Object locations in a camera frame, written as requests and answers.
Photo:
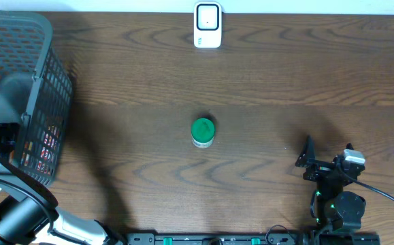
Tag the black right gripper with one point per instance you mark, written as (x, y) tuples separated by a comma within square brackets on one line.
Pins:
[(308, 157)]

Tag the green lid jar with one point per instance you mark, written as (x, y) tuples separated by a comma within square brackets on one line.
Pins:
[(203, 132)]

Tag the orange chocolate bar wrapper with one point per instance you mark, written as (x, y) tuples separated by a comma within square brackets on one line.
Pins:
[(41, 152)]

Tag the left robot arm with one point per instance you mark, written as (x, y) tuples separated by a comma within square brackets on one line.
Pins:
[(29, 214)]

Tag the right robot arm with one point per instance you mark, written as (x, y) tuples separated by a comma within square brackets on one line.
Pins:
[(338, 213)]

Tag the white barcode scanner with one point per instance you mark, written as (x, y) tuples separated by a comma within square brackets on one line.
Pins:
[(207, 32)]

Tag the grey plastic basket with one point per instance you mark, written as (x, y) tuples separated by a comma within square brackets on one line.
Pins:
[(35, 90)]

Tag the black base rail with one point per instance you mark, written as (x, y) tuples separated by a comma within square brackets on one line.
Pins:
[(274, 238)]

